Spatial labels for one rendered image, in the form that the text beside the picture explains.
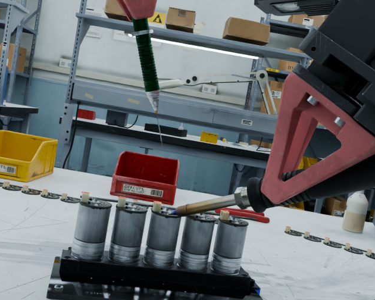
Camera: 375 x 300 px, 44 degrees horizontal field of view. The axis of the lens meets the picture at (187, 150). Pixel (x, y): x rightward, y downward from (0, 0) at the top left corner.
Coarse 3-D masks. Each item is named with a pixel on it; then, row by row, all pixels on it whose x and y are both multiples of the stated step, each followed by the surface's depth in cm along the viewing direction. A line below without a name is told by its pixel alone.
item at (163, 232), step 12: (156, 216) 35; (156, 228) 35; (168, 228) 35; (156, 240) 35; (168, 240) 36; (144, 252) 36; (156, 252) 35; (168, 252) 36; (156, 264) 36; (168, 264) 36
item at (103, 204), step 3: (90, 198) 36; (87, 201) 34; (90, 201) 35; (99, 201) 36; (102, 201) 36; (105, 201) 36; (84, 204) 34; (87, 204) 34; (90, 204) 34; (93, 204) 34; (99, 204) 35; (102, 204) 35; (105, 204) 35; (108, 204) 35; (111, 204) 36; (93, 207) 34; (96, 207) 34; (99, 207) 34; (102, 207) 34; (105, 207) 34; (108, 207) 35
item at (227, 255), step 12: (228, 228) 37; (240, 228) 37; (216, 240) 37; (228, 240) 37; (240, 240) 37; (216, 252) 37; (228, 252) 37; (240, 252) 37; (216, 264) 37; (228, 264) 37
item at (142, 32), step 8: (136, 24) 33; (144, 24) 33; (136, 32) 33; (144, 32) 33; (152, 32) 33; (136, 40) 33; (144, 40) 33; (144, 48) 33; (152, 48) 34; (144, 56) 33; (152, 56) 34; (144, 64) 34; (152, 64) 34; (144, 72) 34; (152, 72) 34; (144, 80) 34; (152, 80) 34; (152, 88) 34
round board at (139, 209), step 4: (116, 204) 36; (128, 204) 36; (120, 208) 35; (124, 208) 35; (128, 208) 35; (136, 208) 36; (140, 208) 36; (144, 208) 36; (136, 212) 35; (140, 212) 35; (144, 212) 35
